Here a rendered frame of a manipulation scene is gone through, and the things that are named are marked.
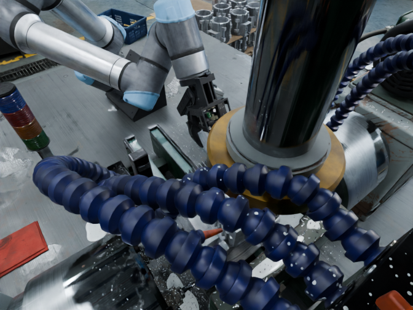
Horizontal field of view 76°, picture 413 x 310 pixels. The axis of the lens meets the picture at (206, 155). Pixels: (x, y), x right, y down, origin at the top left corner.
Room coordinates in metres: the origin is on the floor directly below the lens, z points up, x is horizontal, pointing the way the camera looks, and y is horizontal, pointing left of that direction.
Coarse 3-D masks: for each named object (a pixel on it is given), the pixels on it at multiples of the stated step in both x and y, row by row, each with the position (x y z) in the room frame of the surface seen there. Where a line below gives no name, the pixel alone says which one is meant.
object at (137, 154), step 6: (138, 150) 0.31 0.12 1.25; (144, 150) 0.31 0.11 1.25; (132, 156) 0.29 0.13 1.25; (138, 156) 0.29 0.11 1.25; (144, 156) 0.30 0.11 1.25; (132, 162) 0.29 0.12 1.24; (138, 162) 0.29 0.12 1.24; (144, 162) 0.29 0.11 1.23; (132, 168) 0.30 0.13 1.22; (138, 168) 0.28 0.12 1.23; (144, 168) 0.29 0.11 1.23; (150, 168) 0.30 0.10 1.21; (138, 174) 0.29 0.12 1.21; (144, 174) 0.29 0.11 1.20; (150, 174) 0.30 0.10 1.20
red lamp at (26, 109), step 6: (24, 108) 0.53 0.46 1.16; (6, 114) 0.51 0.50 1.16; (12, 114) 0.51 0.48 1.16; (18, 114) 0.52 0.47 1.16; (24, 114) 0.52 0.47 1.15; (30, 114) 0.54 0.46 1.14; (12, 120) 0.51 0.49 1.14; (18, 120) 0.51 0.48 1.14; (24, 120) 0.52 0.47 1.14; (30, 120) 0.53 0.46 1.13; (18, 126) 0.51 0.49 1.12
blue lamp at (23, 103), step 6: (18, 90) 0.56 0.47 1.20; (6, 96) 0.56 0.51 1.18; (12, 96) 0.53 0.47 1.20; (18, 96) 0.54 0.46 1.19; (0, 102) 0.51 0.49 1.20; (6, 102) 0.51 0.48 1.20; (12, 102) 0.52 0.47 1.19; (18, 102) 0.53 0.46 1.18; (24, 102) 0.54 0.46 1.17; (0, 108) 0.51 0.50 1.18; (6, 108) 0.51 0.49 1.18; (12, 108) 0.51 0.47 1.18; (18, 108) 0.52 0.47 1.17
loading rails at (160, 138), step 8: (152, 128) 0.71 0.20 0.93; (160, 128) 0.71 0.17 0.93; (152, 136) 0.69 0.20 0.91; (160, 136) 0.68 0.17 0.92; (168, 136) 0.67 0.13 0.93; (128, 144) 0.63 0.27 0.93; (136, 144) 0.64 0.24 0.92; (152, 144) 0.71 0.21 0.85; (160, 144) 0.64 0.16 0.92; (168, 144) 0.64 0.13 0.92; (176, 144) 0.63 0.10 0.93; (128, 152) 0.63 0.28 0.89; (160, 152) 0.65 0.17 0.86; (168, 152) 0.60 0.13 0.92; (176, 152) 0.60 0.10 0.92; (160, 160) 0.63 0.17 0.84; (168, 160) 0.61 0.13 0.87; (176, 160) 0.57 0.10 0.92; (184, 160) 0.57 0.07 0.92; (128, 168) 0.61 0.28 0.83; (152, 168) 0.53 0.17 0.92; (160, 168) 0.60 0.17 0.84; (168, 168) 0.62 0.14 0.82; (176, 168) 0.56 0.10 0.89; (184, 168) 0.53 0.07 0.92; (160, 176) 0.50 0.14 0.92; (176, 176) 0.57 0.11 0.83; (264, 248) 0.27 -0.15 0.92; (256, 256) 0.25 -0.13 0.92
